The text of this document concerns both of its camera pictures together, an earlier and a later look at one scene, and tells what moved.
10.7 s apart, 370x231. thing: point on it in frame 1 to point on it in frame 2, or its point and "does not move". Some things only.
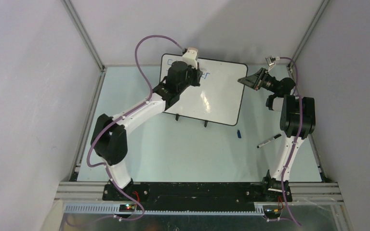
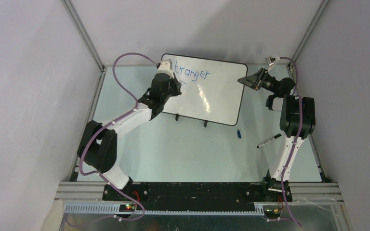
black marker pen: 273,138 does not move
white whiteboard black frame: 218,99 does not move
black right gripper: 254,80 does not move
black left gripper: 197,74 to 177,85
